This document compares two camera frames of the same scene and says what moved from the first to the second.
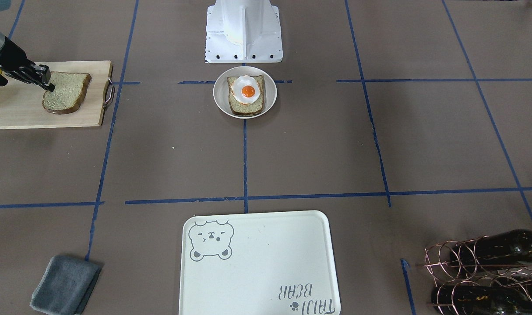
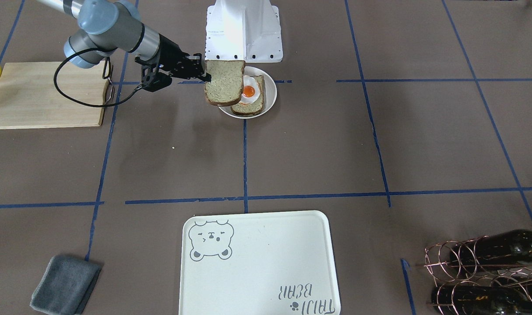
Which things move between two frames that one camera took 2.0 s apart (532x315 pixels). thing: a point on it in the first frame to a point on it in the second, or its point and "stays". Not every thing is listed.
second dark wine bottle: (470, 300) stays
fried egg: (245, 89) stays
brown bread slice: (69, 89) to (226, 87)
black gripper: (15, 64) to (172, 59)
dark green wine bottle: (513, 247) stays
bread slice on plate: (238, 108) stays
